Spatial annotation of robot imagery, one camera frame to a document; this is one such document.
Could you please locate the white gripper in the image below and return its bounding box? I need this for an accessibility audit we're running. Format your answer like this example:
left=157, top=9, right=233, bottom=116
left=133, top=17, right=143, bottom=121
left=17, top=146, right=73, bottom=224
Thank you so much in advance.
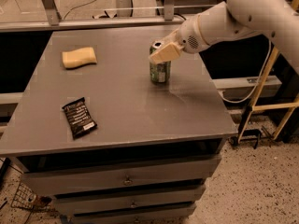
left=149, top=16, right=209, bottom=64

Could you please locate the green soda can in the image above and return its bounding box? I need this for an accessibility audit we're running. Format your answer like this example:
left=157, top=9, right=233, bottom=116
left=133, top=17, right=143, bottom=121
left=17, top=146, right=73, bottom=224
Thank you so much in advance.
left=149, top=40, right=171, bottom=84

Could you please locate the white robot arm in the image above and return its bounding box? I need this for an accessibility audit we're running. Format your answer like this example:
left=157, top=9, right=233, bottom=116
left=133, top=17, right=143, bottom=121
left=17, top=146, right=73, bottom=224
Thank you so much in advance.
left=149, top=0, right=299, bottom=73

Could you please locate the yellow sponge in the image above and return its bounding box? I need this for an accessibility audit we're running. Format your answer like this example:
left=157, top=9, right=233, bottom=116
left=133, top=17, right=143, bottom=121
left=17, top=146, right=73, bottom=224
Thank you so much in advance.
left=62, top=47, right=97, bottom=69

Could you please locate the black snack packet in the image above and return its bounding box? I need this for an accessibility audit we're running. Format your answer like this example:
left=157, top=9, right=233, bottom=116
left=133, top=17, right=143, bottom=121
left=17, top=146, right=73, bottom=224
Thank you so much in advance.
left=62, top=97, right=97, bottom=139

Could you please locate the grey drawer cabinet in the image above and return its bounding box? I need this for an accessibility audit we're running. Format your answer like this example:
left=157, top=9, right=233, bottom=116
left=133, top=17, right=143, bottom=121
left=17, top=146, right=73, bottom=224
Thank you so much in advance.
left=0, top=24, right=238, bottom=224

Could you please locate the grey metal railing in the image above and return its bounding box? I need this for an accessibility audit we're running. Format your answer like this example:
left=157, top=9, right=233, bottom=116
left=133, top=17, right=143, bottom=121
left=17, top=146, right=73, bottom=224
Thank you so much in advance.
left=0, top=0, right=223, bottom=32

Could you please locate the top grey drawer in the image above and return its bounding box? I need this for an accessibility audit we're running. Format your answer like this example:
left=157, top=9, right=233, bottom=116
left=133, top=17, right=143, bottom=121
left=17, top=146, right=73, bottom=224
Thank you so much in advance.
left=21, top=155, right=221, bottom=196

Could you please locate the grey drawer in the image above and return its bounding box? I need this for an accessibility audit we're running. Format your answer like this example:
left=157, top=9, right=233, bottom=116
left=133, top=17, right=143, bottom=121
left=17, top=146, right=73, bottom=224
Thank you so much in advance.
left=54, top=185, right=206, bottom=215
left=21, top=155, right=221, bottom=196
left=72, top=202, right=196, bottom=224

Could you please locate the middle grey drawer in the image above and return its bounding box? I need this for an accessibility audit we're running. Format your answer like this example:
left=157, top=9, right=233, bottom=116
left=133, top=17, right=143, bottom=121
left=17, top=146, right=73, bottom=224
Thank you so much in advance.
left=54, top=185, right=206, bottom=215

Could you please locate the bottom grey drawer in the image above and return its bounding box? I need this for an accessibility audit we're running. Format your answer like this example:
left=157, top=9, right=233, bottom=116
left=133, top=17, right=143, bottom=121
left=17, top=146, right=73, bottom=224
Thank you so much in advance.
left=72, top=202, right=196, bottom=224

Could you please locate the white cable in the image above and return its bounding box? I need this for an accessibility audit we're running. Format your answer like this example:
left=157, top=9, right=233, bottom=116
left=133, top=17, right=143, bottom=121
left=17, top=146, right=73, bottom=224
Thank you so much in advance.
left=220, top=37, right=273, bottom=105

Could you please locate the wire basket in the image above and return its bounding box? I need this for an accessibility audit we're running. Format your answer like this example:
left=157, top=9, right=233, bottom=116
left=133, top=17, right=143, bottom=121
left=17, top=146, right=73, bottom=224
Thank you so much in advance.
left=11, top=183, right=51, bottom=211

